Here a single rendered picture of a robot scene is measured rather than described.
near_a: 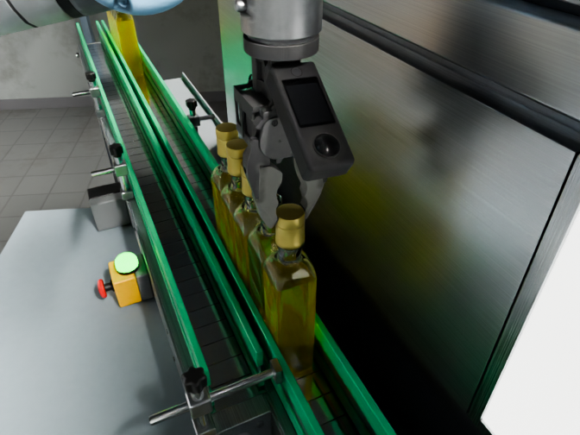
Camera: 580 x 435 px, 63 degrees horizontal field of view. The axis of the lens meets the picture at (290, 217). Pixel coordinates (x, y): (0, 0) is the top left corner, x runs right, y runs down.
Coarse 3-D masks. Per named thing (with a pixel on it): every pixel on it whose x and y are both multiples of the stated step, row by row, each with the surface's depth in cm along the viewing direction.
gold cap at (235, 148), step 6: (228, 144) 66; (234, 144) 66; (240, 144) 66; (246, 144) 66; (228, 150) 66; (234, 150) 65; (240, 150) 65; (228, 156) 67; (234, 156) 66; (240, 156) 66; (228, 162) 67; (234, 162) 67; (240, 162) 67; (228, 168) 68; (234, 168) 67; (240, 168) 67; (234, 174) 68; (240, 174) 68
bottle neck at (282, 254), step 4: (280, 248) 56; (300, 248) 57; (280, 252) 57; (284, 252) 56; (288, 252) 56; (292, 252) 56; (296, 252) 56; (300, 252) 57; (280, 256) 57; (284, 256) 57; (288, 256) 56; (292, 256) 56; (296, 256) 57; (300, 256) 58; (280, 260) 57; (284, 260) 57; (288, 260) 57; (292, 260) 57; (296, 260) 57
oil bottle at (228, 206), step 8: (224, 192) 71; (232, 192) 70; (240, 192) 69; (224, 200) 71; (232, 200) 69; (240, 200) 69; (224, 208) 72; (232, 208) 69; (224, 216) 74; (232, 216) 70; (224, 224) 75; (232, 224) 71; (224, 232) 77; (232, 232) 72; (232, 240) 73; (232, 248) 74; (232, 256) 76
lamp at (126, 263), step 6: (126, 252) 95; (120, 258) 93; (126, 258) 93; (132, 258) 93; (120, 264) 92; (126, 264) 92; (132, 264) 93; (138, 264) 95; (120, 270) 93; (126, 270) 93; (132, 270) 93
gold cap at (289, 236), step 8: (280, 208) 54; (288, 208) 54; (296, 208) 54; (280, 216) 53; (288, 216) 53; (296, 216) 53; (304, 216) 54; (280, 224) 54; (288, 224) 53; (296, 224) 53; (304, 224) 55; (280, 232) 54; (288, 232) 54; (296, 232) 54; (304, 232) 55; (280, 240) 55; (288, 240) 54; (296, 240) 55; (304, 240) 56; (288, 248) 55; (296, 248) 55
